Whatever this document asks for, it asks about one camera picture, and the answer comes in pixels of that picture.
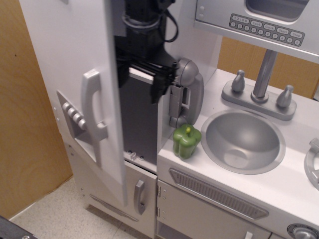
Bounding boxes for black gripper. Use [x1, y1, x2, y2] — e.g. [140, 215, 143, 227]
[116, 36, 178, 104]

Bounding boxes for white fridge door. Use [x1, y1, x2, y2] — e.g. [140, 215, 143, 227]
[20, 0, 127, 205]

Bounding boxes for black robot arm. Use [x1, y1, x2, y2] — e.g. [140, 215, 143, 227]
[115, 0, 179, 104]

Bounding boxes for green toy bell pepper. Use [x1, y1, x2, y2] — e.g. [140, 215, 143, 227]
[172, 124, 201, 159]

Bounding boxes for silver ice dispenser panel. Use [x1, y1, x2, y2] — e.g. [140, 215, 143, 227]
[57, 91, 97, 163]

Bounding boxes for silver vent panel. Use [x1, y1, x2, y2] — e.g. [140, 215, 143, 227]
[169, 168, 269, 220]

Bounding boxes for silver toy faucet set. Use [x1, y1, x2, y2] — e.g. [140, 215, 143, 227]
[222, 49, 297, 121]

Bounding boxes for silver round sink basin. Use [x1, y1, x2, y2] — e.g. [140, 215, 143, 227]
[201, 110, 286, 175]

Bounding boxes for white oven door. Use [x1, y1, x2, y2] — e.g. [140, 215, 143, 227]
[157, 180, 272, 239]

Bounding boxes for white lower freezer door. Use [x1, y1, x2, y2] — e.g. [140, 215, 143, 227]
[67, 141, 158, 239]

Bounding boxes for toy microwave with keypad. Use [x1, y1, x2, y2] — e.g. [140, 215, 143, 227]
[194, 0, 319, 63]

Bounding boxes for dark object bottom left corner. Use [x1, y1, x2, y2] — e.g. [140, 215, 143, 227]
[0, 216, 37, 239]

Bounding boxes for silver oven knob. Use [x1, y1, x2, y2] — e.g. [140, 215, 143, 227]
[287, 224, 319, 239]

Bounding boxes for grey toy wall phone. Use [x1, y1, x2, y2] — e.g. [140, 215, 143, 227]
[169, 58, 204, 128]

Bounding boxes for black cable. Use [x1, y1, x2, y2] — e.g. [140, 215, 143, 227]
[159, 0, 179, 43]

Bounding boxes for silver upper fridge handle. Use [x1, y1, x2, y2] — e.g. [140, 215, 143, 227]
[81, 69, 108, 168]

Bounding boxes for silver lower freezer handle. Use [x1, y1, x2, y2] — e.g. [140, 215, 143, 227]
[134, 180, 145, 215]

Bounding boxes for silver stove burner ring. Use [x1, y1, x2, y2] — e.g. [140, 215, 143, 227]
[304, 138, 319, 191]

